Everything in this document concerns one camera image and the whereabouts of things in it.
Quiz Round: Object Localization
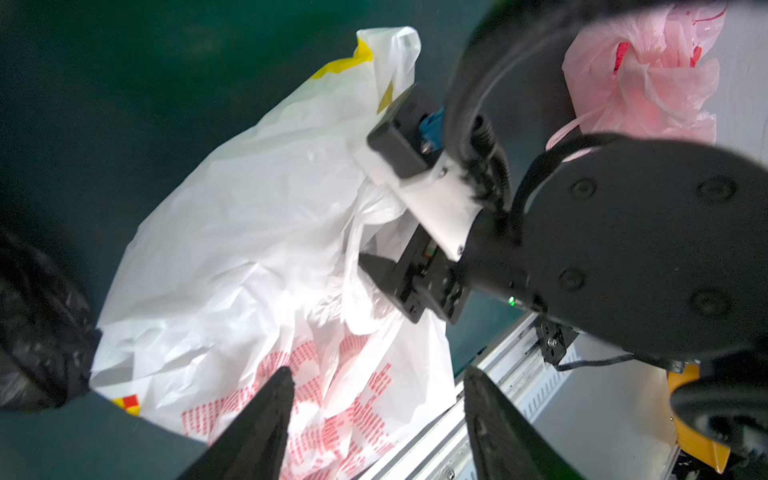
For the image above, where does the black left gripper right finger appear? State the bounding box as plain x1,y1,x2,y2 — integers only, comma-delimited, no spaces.
463,366,581,480

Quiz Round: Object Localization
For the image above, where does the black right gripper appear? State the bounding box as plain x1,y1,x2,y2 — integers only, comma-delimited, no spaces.
359,226,469,324

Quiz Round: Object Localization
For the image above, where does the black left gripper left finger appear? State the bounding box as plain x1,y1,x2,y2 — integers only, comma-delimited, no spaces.
180,366,294,479

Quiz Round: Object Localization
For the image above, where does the white printed plastic bag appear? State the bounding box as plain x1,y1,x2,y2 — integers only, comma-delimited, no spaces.
90,27,455,479

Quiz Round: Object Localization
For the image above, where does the black plastic bag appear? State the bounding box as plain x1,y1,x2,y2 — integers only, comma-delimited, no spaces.
1,229,101,413

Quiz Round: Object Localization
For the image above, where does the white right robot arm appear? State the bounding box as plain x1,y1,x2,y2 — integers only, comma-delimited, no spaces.
361,1,767,459

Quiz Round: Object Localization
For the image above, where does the pink plastic bag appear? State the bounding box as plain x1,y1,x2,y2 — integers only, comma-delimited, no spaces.
546,1,728,149

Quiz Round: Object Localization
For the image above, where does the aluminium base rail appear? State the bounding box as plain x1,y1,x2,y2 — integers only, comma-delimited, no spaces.
359,311,577,480

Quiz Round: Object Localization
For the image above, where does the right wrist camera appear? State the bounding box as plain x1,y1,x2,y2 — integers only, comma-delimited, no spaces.
353,83,487,262

